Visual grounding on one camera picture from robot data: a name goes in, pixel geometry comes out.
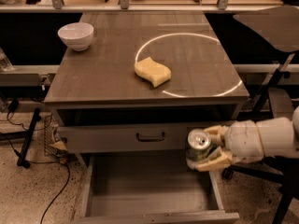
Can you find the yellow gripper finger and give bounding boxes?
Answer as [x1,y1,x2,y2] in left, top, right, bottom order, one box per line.
[186,147,233,172]
[205,125,228,146]

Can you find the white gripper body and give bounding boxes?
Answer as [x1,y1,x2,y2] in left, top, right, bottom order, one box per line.
[224,120,263,163]

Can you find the green soda can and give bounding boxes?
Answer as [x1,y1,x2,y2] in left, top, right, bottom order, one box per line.
[186,129,213,161]

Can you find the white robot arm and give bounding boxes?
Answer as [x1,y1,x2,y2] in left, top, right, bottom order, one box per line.
[186,109,299,172]

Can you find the open middle drawer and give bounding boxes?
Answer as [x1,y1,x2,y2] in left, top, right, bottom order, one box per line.
[72,150,239,224]

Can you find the grey drawer cabinet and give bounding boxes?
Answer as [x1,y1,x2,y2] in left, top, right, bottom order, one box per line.
[45,11,249,157]

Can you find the yellow sponge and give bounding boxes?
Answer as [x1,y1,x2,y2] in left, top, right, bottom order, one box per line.
[135,57,171,88]

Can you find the black office chair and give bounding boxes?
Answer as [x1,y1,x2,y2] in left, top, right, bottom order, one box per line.
[222,6,299,224]

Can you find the white ceramic bowl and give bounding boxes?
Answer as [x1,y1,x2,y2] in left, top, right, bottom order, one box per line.
[58,22,94,51]

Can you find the black stand leg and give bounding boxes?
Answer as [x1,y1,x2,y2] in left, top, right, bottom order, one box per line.
[0,108,41,168]

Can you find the clear plastic bottle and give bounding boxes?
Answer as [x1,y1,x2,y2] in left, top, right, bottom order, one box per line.
[0,48,14,71]

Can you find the top drawer with black handle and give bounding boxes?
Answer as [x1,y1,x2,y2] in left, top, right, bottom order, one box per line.
[57,119,239,155]

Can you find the black floor cable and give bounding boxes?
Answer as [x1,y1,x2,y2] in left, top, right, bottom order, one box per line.
[0,109,71,224]

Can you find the wire mesh basket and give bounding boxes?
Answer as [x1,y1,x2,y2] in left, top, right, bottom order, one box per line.
[44,115,66,160]

